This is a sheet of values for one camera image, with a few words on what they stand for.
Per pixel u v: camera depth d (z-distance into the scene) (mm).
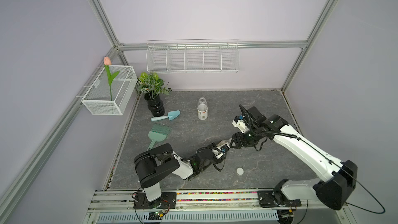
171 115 1056
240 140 644
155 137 966
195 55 995
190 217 1573
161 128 991
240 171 825
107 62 789
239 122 708
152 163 482
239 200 753
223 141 799
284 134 482
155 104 991
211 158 655
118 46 930
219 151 680
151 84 930
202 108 1002
